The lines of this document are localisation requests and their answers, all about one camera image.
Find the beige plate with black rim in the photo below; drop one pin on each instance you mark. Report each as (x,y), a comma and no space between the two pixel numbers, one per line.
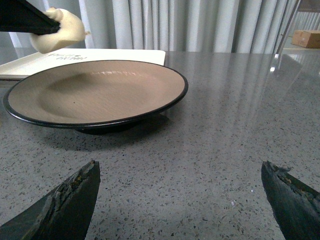
(95,94)

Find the brown cardboard box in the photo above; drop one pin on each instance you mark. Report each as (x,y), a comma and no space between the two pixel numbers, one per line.
(309,39)

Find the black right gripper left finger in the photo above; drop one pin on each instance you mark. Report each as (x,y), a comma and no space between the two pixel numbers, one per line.
(64,213)

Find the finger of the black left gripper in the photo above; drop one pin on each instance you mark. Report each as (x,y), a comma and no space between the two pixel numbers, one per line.
(22,17)

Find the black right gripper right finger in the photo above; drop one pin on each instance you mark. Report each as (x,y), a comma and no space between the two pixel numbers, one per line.
(295,205)

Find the cream bear print tray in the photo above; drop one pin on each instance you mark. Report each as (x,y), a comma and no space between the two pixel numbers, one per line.
(37,62)

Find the white steamed bun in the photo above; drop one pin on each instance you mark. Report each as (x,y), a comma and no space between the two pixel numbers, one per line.
(71,31)

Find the grey pleated curtain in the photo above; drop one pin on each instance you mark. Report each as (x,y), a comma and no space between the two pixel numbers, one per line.
(220,26)

